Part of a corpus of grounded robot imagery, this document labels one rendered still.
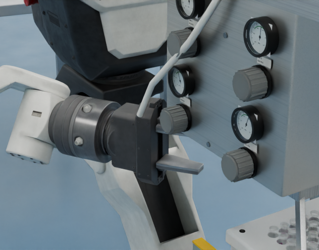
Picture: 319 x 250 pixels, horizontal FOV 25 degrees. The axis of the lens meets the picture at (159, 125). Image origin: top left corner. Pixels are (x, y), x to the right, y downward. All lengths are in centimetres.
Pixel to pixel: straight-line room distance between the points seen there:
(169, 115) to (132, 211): 52
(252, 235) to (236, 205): 185
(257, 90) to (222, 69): 8
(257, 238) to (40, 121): 35
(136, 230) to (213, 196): 151
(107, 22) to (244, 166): 56
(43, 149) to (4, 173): 202
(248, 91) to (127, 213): 70
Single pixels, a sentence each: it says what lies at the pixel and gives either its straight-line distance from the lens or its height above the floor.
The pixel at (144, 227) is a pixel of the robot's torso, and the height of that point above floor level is 71.
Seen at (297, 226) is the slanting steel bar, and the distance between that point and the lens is 78.
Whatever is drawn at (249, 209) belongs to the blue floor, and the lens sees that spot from 276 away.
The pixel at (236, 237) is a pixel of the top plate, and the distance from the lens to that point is 93.
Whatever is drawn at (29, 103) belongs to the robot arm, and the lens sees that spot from 106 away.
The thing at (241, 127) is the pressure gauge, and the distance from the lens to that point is 74.
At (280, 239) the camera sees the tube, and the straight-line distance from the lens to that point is 92.
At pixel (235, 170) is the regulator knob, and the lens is 74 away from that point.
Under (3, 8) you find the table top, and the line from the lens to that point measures 222.
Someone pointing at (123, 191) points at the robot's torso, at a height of 77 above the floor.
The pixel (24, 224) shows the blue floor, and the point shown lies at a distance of 270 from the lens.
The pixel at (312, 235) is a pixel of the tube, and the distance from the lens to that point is 93.
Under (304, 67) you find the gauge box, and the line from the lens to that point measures 69.
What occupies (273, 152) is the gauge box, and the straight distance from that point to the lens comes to 73.
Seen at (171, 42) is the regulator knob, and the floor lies 116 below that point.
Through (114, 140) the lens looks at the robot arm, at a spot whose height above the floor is 98.
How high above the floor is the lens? 140
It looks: 24 degrees down
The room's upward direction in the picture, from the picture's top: straight up
